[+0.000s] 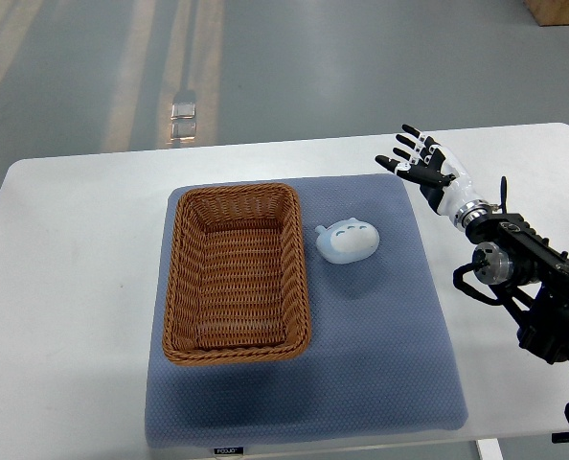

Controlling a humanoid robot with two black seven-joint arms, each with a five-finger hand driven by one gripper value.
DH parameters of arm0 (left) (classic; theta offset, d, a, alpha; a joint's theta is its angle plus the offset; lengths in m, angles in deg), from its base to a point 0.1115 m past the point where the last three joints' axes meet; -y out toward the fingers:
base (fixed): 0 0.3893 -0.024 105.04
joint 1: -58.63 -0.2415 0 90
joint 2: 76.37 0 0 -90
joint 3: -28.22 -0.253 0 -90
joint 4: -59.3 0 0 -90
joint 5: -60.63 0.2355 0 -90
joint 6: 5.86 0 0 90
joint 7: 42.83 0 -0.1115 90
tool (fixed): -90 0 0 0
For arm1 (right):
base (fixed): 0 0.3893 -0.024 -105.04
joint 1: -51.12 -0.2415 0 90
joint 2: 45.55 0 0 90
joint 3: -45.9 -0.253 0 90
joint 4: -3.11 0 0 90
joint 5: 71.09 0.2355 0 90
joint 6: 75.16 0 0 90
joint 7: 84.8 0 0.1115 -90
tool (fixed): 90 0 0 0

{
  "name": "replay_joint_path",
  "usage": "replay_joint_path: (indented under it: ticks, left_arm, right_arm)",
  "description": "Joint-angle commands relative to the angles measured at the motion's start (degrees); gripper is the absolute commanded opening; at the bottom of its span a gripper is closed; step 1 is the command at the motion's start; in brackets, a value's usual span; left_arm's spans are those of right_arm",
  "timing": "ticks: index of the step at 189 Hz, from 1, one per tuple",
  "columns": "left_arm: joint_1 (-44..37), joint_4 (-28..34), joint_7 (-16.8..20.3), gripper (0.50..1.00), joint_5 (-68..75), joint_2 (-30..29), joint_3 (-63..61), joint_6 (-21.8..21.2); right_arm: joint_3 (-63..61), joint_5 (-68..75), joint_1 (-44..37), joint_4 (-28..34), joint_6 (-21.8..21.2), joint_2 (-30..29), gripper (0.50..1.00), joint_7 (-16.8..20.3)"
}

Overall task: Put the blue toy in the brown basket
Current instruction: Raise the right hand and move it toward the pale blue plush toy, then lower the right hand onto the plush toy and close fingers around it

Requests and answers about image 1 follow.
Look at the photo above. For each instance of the blue-grey foam mat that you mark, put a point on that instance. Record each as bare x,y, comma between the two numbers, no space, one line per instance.
380,359

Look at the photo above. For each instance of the light blue plush toy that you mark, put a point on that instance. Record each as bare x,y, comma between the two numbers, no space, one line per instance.
347,241

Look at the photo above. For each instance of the brown wicker basket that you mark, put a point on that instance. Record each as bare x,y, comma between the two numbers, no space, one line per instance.
237,286

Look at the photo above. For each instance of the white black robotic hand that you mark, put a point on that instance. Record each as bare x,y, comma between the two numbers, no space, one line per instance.
444,182

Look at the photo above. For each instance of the metal floor plate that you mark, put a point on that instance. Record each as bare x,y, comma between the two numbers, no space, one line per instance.
183,121

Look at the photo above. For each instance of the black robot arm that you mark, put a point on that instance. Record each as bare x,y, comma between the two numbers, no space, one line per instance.
514,268

